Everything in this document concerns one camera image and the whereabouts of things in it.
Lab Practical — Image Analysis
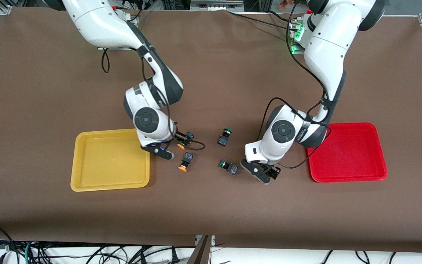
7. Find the grey device behind table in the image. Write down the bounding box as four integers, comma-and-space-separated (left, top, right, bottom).
191, 0, 245, 11

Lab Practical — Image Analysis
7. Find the yellow push button switch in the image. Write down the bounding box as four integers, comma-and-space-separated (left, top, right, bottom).
178, 153, 194, 172
177, 132, 195, 150

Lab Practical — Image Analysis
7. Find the green push button switch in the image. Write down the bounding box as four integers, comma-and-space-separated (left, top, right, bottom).
217, 128, 233, 147
218, 159, 239, 175

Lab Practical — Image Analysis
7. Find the red plastic tray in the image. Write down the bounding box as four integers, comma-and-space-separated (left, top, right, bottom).
306, 122, 388, 183

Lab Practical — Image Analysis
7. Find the green floor cable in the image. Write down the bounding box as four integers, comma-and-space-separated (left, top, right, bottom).
23, 241, 33, 264

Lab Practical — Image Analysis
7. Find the brown table cover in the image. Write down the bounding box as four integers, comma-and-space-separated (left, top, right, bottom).
0, 7, 422, 253

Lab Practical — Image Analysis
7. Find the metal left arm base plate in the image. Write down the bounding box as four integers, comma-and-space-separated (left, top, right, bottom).
290, 16, 309, 55

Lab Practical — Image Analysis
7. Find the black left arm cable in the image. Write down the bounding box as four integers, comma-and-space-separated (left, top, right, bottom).
258, 0, 333, 170

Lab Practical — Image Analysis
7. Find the black cable across table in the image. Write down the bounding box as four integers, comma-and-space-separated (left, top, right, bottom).
227, 10, 296, 32

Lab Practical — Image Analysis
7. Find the yellow plastic tray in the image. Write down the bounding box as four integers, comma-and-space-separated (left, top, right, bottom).
70, 128, 151, 192

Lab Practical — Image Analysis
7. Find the brown table support beam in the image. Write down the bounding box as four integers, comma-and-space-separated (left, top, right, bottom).
187, 235, 213, 264

